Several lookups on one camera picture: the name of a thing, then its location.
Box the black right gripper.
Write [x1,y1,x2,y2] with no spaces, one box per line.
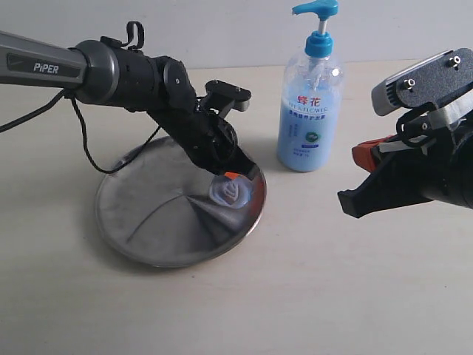
[338,108,472,218]

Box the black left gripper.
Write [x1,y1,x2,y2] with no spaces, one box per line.
[177,111,256,179]

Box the blue soap blob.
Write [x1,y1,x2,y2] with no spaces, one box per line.
[208,175,253,209]

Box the blue pump lotion bottle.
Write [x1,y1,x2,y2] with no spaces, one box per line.
[276,1,344,172]

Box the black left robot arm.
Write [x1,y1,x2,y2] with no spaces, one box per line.
[1,31,257,179]

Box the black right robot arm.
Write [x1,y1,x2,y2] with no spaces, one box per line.
[338,109,472,218]

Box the round stainless steel plate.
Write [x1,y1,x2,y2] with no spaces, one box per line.
[95,136,267,268]

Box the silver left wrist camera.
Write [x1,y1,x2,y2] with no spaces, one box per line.
[201,79,251,118]

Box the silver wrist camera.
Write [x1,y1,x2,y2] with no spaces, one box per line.
[201,79,251,118]
[371,48,472,130]

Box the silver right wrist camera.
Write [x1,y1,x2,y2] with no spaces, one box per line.
[371,48,472,130]

